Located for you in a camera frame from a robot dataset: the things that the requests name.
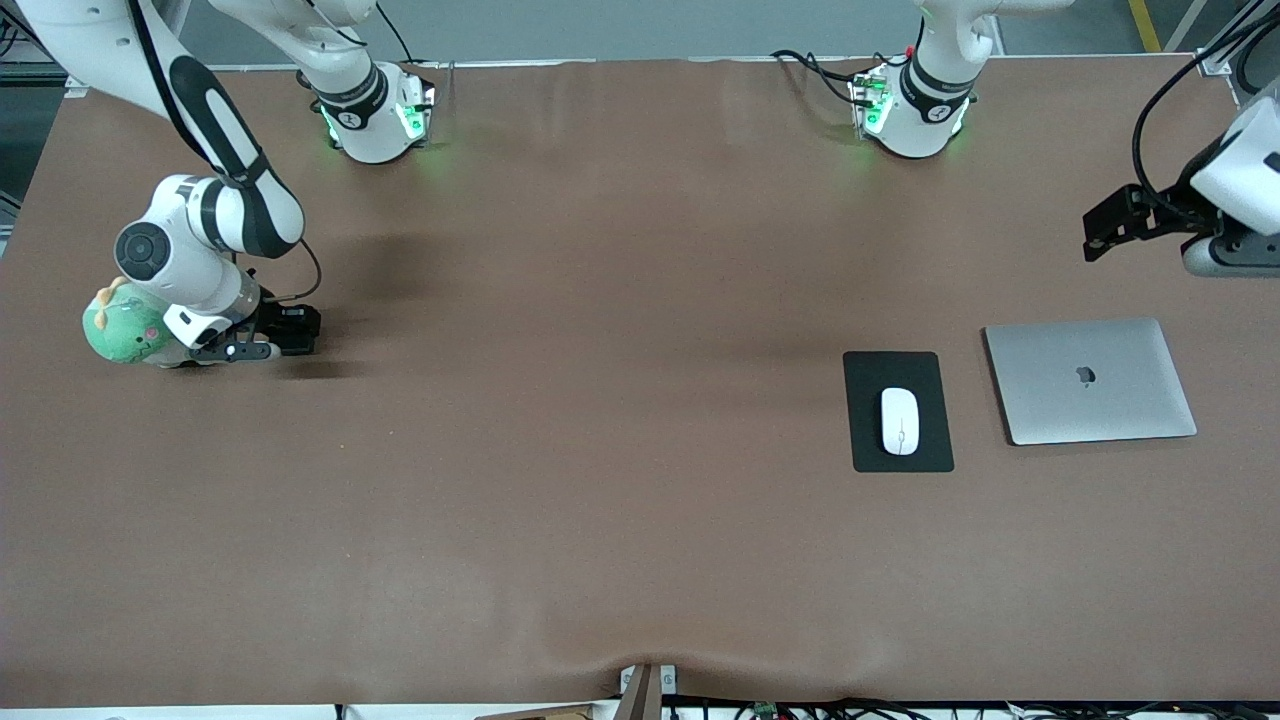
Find white computer mouse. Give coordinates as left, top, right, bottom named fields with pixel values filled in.
left=880, top=387, right=920, bottom=457

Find black mouse pad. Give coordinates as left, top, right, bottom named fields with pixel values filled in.
left=843, top=351, right=955, bottom=474

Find green plush dinosaur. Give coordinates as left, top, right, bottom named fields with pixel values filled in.
left=82, top=278, right=201, bottom=369

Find silver laptop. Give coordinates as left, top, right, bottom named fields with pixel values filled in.
left=983, top=318, right=1199, bottom=447

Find brown table mat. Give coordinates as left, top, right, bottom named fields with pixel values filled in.
left=0, top=55, right=1280, bottom=707

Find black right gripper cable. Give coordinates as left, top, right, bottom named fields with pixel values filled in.
left=235, top=235, right=323, bottom=306

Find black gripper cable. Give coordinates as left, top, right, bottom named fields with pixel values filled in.
left=235, top=235, right=323, bottom=306
left=1132, top=20, right=1280, bottom=206

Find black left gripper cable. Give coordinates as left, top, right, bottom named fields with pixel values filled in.
left=1132, top=20, right=1280, bottom=206

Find aluminium frame post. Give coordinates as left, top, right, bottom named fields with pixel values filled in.
left=0, top=20, right=96, bottom=98
left=1197, top=0, right=1261, bottom=78

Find black base cable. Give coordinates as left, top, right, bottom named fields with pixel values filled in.
left=375, top=0, right=417, bottom=67

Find black base cables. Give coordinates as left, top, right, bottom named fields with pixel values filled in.
left=770, top=48, right=886, bottom=109

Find brown and grey bracket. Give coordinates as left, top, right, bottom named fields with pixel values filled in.
left=618, top=662, right=679, bottom=720

